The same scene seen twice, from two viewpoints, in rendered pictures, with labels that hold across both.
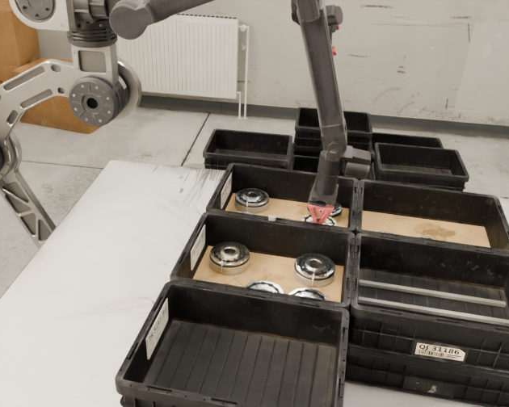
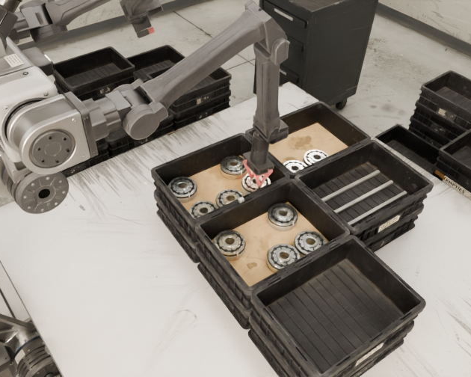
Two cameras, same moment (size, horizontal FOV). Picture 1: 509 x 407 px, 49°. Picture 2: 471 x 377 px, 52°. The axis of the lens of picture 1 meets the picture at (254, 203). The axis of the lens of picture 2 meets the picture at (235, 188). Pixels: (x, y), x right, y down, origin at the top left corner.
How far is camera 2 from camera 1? 0.96 m
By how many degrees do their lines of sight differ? 38
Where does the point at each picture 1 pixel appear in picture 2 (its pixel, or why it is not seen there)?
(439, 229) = (300, 139)
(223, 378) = (324, 324)
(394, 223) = (275, 149)
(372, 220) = not seen: hidden behind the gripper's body
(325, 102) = (271, 106)
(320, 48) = (275, 74)
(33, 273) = (71, 362)
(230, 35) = not seen: outside the picture
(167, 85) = not seen: outside the picture
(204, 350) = (294, 317)
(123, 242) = (102, 283)
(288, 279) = (274, 233)
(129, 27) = (147, 129)
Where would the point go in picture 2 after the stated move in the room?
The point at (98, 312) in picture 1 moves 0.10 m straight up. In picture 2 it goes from (163, 348) to (160, 331)
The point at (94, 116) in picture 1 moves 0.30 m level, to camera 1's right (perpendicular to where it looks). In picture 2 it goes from (50, 203) to (140, 155)
